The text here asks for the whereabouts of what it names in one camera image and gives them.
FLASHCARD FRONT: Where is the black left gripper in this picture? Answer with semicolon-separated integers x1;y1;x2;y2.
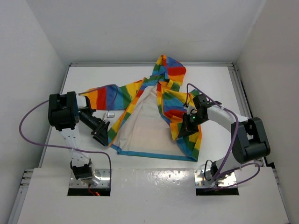
79;110;109;146

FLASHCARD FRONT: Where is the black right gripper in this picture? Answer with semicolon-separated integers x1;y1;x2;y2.
178;113;207;139

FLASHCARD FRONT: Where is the rainbow striped hooded jacket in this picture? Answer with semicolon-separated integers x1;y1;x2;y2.
85;55;202;162

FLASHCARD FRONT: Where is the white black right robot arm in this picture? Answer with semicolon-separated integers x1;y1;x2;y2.
178;94;271;181

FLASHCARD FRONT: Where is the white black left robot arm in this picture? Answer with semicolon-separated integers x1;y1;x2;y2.
48;91;110;185

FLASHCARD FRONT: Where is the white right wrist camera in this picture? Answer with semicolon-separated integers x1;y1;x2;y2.
186;105;197;116

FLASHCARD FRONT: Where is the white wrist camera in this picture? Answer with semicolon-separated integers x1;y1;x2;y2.
102;111;115;120
186;105;197;116

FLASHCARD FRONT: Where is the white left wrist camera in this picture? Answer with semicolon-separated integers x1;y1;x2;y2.
102;111;115;120

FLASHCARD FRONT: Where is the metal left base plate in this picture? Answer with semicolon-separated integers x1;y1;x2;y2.
69;169;110;189

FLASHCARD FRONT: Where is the metal base plate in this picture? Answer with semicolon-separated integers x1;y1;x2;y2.
193;168;237;189
69;169;110;189

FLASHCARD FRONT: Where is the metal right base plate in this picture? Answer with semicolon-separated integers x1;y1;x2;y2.
193;168;237;189

